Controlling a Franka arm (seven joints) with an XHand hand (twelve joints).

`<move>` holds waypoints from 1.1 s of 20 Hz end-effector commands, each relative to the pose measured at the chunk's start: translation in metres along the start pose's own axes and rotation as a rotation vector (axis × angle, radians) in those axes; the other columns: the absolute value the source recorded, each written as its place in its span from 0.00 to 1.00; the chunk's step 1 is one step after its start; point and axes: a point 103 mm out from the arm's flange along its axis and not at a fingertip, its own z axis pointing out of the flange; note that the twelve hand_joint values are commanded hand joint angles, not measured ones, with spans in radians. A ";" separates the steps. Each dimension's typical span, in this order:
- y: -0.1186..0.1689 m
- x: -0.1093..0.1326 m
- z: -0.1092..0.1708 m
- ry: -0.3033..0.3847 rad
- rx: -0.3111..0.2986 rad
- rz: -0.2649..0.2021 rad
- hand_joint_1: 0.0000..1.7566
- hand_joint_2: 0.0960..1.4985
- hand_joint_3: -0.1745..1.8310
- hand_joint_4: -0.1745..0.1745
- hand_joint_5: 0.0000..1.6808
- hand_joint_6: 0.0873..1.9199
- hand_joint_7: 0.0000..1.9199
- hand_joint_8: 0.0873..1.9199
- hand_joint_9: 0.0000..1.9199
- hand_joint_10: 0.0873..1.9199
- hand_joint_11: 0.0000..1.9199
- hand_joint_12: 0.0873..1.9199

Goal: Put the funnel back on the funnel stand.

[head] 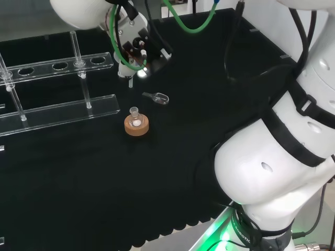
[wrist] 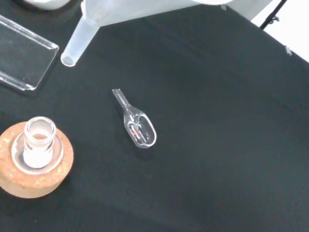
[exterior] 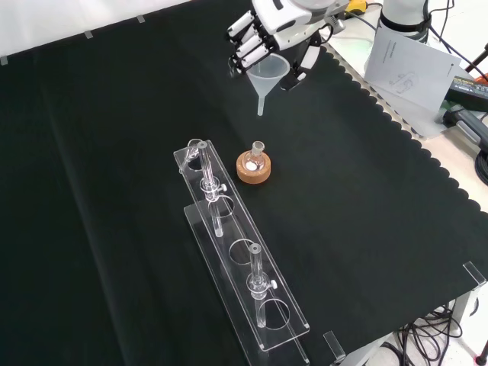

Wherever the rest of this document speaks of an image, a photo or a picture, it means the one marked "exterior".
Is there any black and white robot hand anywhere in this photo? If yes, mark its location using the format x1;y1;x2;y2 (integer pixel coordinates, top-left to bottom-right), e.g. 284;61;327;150
226;0;329;91

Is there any translucent plastic funnel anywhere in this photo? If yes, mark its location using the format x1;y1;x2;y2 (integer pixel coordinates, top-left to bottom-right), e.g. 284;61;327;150
246;53;291;117

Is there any clear acrylic funnel stand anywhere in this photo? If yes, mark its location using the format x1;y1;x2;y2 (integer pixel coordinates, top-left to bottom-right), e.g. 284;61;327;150
173;140;310;366

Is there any yellow stop button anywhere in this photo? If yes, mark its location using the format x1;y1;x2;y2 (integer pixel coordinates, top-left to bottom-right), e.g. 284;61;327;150
344;0;369;17

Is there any white paper booklet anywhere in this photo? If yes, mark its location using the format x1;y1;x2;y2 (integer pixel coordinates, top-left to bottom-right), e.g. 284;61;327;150
364;27;463;112

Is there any round-bottom glass flask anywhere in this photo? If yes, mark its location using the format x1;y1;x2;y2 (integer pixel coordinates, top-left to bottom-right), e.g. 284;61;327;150
243;140;267;172

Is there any pale board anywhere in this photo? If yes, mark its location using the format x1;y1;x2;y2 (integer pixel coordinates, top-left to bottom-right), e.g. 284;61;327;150
326;33;461;142

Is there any black power adapter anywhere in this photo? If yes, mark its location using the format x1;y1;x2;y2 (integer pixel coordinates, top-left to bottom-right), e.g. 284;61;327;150
445;73;488;112

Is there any black tripod leg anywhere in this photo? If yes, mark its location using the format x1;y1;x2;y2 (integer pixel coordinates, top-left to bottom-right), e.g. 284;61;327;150
444;105;488;154

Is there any black cloth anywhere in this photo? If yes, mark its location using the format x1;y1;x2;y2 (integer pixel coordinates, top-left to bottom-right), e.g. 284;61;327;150
0;0;488;366

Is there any clear cloth clip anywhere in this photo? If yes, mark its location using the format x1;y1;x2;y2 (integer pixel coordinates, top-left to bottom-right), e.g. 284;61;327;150
323;330;347;362
462;262;488;287

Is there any grey table leg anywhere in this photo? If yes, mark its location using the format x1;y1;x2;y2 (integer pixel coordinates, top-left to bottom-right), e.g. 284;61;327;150
451;284;480;366

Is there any cork ring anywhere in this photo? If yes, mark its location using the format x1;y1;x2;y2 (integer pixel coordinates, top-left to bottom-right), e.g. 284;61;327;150
236;151;273;185

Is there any black cable bundle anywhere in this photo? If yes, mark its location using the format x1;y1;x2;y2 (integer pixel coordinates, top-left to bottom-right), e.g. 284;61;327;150
375;300;464;366

